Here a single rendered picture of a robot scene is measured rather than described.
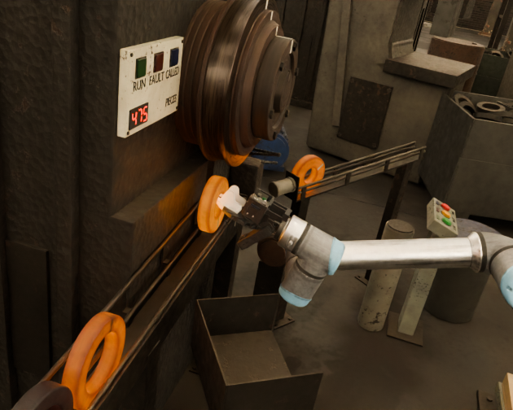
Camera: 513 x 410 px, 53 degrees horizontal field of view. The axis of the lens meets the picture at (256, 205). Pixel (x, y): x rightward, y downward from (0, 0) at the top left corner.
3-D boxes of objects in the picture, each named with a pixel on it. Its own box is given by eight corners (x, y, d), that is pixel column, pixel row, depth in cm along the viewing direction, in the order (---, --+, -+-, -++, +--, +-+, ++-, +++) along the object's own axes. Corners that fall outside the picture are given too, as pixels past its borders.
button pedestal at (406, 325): (385, 339, 230) (427, 217, 203) (389, 309, 251) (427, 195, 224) (422, 351, 227) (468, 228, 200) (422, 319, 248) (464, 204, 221)
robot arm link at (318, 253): (328, 285, 133) (347, 255, 129) (286, 260, 134) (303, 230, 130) (333, 268, 142) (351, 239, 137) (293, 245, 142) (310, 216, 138)
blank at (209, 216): (198, 189, 129) (210, 193, 129) (220, 165, 142) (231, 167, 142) (195, 241, 137) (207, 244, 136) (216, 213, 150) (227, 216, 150)
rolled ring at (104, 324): (67, 384, 87) (50, 378, 87) (87, 428, 100) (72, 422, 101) (120, 297, 99) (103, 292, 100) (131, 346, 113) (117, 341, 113)
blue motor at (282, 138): (243, 174, 372) (251, 128, 357) (241, 146, 423) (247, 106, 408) (286, 179, 376) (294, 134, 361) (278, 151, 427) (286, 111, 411)
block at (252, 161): (221, 220, 188) (230, 159, 177) (228, 211, 195) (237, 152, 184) (248, 228, 186) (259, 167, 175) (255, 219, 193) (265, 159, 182)
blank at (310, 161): (296, 198, 206) (302, 201, 204) (284, 172, 195) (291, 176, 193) (323, 172, 210) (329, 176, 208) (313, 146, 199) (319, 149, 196)
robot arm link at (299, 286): (306, 290, 150) (326, 258, 144) (307, 316, 140) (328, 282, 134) (277, 277, 149) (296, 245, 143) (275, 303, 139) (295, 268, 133)
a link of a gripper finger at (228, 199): (217, 179, 136) (248, 196, 135) (210, 197, 139) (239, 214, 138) (213, 183, 133) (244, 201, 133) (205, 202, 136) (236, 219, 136)
